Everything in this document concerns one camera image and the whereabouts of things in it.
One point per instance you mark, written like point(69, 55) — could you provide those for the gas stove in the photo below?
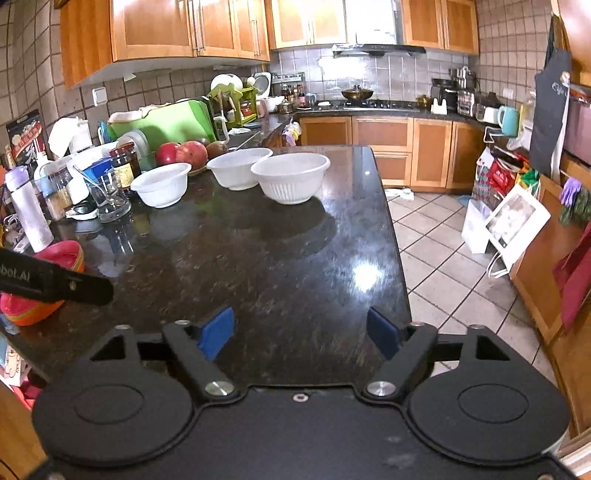
point(392, 105)

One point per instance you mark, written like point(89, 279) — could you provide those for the wooden corner wall cabinet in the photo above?
point(577, 27)

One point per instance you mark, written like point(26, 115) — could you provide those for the red shopping bag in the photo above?
point(501, 177)

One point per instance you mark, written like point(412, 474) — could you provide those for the teal electric kettle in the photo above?
point(508, 122)

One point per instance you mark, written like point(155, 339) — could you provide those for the glass measuring beaker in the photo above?
point(108, 203)

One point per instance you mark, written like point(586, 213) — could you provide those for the red cloth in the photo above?
point(577, 286)

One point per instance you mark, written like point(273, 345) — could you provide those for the white wall socket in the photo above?
point(99, 95)

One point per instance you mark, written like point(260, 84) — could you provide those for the white jug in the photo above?
point(490, 116)

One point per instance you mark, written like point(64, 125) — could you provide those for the white plastic container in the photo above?
point(87, 154)

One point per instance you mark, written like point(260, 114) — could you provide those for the small steel pot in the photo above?
point(286, 107)

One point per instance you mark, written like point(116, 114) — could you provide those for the white shopping bag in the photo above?
point(517, 221)

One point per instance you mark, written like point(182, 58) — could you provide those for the dark wok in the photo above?
point(358, 93)

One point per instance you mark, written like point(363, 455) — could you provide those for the black range hood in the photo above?
point(378, 50)

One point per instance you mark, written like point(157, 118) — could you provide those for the dark red apple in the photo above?
point(167, 154)

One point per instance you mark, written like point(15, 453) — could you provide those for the black coffee machine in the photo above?
point(450, 94)

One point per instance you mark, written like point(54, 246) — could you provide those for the dark apron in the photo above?
point(549, 115)

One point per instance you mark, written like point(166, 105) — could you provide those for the large white ribbed bowl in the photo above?
point(291, 180)

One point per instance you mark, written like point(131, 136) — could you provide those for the dark sauce jar red lid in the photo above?
point(124, 166)

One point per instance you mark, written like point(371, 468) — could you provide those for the green cutting board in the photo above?
point(175, 124)

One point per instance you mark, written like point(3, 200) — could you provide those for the pink hanging cloth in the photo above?
point(292, 134)

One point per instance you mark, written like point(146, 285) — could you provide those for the white bottle purple lid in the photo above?
point(30, 217)

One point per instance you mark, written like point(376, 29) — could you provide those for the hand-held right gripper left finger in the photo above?
point(217, 330)

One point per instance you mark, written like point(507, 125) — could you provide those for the long wooden wall cabinet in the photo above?
point(138, 23)

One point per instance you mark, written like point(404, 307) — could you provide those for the orange plastic plate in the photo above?
point(41, 314)

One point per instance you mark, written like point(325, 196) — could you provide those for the white knife holder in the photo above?
point(438, 108)

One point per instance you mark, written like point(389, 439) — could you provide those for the wooden base cabinets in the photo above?
point(383, 134)

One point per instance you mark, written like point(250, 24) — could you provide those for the clear glass food jar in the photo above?
point(55, 198)

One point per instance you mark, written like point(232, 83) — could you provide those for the purple rubber glove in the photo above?
point(570, 189)

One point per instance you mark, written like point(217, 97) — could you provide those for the pink appliance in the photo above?
point(579, 129)

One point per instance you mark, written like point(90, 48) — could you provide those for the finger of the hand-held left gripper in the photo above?
point(78, 288)

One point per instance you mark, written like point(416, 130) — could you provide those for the green cloth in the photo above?
point(582, 210)

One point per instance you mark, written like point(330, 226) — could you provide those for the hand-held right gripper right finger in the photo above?
point(383, 332)

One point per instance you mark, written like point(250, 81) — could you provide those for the blue floor mat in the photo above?
point(466, 201)

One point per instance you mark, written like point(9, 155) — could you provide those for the glass storage jar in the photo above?
point(466, 102)

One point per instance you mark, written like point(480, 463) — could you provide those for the blue and white box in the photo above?
point(99, 168)

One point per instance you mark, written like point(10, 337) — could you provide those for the white paper bag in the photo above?
point(475, 228)

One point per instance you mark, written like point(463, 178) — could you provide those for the beige cloth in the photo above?
point(138, 114)

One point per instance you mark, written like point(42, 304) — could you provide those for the white bottle red cap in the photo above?
point(41, 166)

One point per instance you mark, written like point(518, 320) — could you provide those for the light red apple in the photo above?
point(191, 154)

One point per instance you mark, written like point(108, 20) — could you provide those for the tall steel pot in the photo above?
point(462, 78)

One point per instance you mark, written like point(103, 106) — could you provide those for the small white plastic bowl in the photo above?
point(161, 187)

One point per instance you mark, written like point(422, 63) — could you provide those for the white cup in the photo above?
point(78, 190)

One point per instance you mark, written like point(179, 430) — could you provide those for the brown kiwi fruit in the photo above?
point(217, 150)

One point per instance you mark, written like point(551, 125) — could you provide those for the green dish rack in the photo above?
point(244, 106)

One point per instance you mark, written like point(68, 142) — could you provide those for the black printed snack bag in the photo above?
point(25, 138)

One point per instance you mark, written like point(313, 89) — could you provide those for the row of condiment bottles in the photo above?
point(295, 94)

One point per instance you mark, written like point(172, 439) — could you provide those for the dark clay pot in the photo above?
point(489, 100)

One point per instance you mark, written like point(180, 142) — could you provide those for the translucent plastic lid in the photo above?
point(131, 138)

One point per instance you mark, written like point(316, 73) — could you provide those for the wooden side cabinet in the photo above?
point(545, 295)

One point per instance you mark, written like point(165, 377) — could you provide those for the two-door wooden wall cabinet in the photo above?
point(438, 23)
point(300, 23)

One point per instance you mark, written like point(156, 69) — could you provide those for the white water heater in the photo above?
point(374, 21)

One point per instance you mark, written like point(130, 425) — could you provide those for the white ceramic plate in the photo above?
point(226, 82)

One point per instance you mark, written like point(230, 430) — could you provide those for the white floor cloth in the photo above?
point(399, 194)

